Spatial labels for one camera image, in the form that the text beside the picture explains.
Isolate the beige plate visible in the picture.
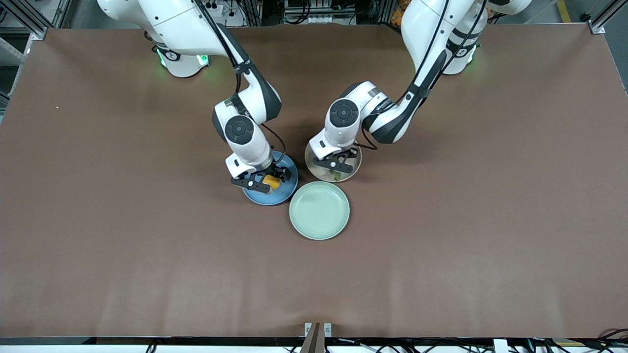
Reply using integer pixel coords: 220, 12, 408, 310
305, 141, 362, 183

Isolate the blue plate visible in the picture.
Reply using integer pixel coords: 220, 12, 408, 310
242, 151, 299, 206

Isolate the pale green plate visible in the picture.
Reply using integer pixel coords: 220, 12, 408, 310
289, 181, 350, 241

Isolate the white background device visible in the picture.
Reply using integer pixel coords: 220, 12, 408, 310
284, 0, 340, 25

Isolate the orange items pile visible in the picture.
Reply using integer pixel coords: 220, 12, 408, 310
391, 0, 411, 28

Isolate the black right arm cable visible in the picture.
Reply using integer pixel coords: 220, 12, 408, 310
194, 0, 288, 165

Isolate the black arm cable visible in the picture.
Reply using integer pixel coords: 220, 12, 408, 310
194, 0, 288, 165
353, 0, 489, 151

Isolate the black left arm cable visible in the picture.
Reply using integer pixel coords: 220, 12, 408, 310
353, 0, 489, 151

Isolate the small metal table bracket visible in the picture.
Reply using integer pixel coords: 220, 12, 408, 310
304, 322, 332, 339

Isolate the aluminium frame profile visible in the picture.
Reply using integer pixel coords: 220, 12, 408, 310
589, 0, 628, 35
0, 0, 50, 41

